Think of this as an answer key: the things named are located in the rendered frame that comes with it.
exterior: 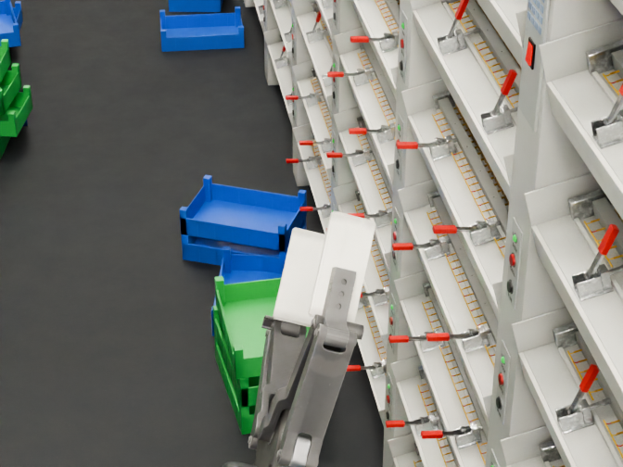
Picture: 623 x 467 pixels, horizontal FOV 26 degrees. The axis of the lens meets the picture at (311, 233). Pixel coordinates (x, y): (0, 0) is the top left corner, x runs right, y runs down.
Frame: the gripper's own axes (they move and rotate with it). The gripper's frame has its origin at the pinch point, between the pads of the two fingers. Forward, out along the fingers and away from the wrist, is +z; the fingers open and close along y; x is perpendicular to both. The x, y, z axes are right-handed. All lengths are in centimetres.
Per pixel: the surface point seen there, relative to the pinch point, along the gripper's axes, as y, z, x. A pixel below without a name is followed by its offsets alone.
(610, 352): -47, 1, -42
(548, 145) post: -62, 25, -36
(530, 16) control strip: -59, 39, -29
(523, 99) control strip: -65, 31, -33
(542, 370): -76, -1, -46
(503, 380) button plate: -88, -3, -46
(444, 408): -133, -8, -52
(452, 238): -133, 21, -47
